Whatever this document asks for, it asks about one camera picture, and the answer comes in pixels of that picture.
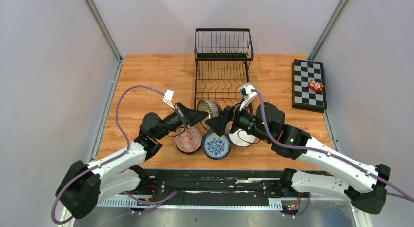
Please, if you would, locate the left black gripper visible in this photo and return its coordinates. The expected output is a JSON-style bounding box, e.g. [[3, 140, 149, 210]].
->
[[155, 102, 208, 141]]

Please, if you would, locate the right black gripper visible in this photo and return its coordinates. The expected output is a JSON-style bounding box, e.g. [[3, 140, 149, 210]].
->
[[204, 99, 271, 144]]

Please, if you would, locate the black cream patterned bowl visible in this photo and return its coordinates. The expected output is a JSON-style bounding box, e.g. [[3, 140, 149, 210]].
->
[[197, 99, 222, 130]]

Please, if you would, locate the blue floral bowl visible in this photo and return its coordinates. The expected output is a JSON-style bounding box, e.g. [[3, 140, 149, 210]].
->
[[201, 130, 231, 160]]

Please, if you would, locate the black wire dish rack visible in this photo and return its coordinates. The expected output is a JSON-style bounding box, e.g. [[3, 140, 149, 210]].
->
[[194, 28, 254, 107]]

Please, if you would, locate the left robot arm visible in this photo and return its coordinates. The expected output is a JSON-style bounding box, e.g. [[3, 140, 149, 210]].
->
[[55, 102, 208, 219]]

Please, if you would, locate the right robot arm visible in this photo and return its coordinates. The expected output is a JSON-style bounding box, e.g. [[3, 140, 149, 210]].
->
[[206, 102, 390, 214]]

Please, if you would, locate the white orange bowl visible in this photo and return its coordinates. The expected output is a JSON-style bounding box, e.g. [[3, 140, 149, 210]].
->
[[229, 129, 256, 147]]

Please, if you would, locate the red patterned bowl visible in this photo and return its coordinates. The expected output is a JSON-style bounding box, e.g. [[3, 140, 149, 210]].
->
[[174, 127, 202, 155]]

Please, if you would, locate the black white checkerboard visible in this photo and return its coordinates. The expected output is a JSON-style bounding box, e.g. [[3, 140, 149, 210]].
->
[[292, 59, 327, 113]]

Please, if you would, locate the small red toy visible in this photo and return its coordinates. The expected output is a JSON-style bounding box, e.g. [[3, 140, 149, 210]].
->
[[307, 79, 324, 93]]

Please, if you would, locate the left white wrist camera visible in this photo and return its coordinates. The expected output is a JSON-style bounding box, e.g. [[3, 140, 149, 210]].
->
[[163, 89, 175, 109]]

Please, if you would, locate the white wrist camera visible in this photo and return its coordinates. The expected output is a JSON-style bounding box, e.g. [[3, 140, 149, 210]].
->
[[238, 82, 257, 111], [163, 89, 175, 109]]

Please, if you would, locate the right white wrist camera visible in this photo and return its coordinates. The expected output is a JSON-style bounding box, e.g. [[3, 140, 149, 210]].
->
[[238, 82, 257, 111]]

